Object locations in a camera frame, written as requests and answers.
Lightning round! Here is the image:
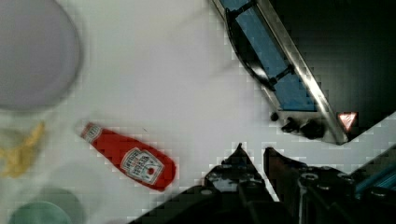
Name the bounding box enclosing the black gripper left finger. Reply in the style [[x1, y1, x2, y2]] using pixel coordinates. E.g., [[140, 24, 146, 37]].
[[204, 143, 265, 193]]

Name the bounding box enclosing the round lilac plate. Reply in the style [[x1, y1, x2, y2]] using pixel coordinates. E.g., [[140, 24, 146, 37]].
[[0, 0, 81, 110]]

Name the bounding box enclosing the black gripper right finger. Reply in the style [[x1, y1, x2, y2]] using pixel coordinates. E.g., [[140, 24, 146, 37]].
[[263, 147, 355, 224]]

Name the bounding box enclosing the green cup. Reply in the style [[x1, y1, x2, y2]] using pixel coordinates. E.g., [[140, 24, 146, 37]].
[[7, 187, 86, 224]]

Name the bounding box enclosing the silver toaster oven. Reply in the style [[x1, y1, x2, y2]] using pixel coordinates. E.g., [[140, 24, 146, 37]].
[[210, 0, 396, 145]]

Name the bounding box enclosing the red ketchup bottle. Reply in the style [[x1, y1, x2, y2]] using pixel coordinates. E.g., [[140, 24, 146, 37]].
[[78, 122, 177, 191]]

